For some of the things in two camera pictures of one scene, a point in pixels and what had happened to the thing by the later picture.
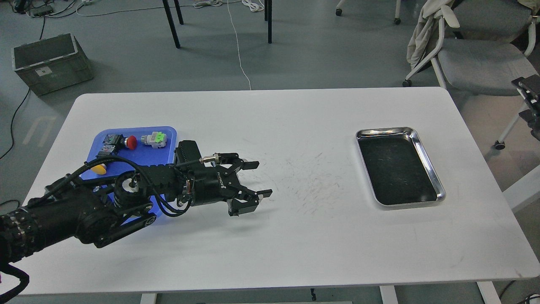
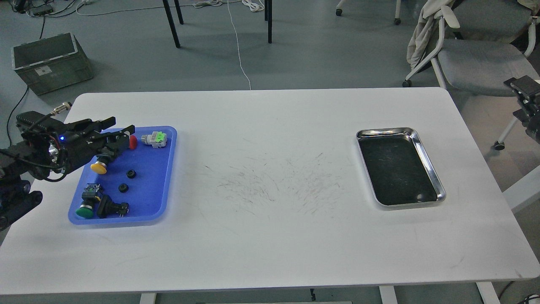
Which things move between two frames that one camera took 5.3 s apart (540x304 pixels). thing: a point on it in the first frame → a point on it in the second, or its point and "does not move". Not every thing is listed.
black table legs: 268,13 does not move
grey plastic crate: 52,63 does not move
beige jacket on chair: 431,10 does not move
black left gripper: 211,184 → 78,147
